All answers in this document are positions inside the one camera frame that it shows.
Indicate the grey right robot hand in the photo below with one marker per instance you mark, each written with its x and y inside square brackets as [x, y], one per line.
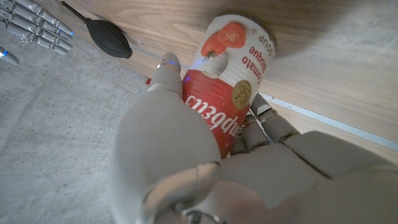
[34, 26]

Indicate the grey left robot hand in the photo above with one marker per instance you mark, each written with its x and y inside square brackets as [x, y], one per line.
[273, 186]

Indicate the black rubber air blower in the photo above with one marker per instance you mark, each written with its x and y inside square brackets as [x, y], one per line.
[109, 39]

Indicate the red white tomato soup can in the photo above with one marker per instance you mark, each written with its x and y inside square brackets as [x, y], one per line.
[224, 87]

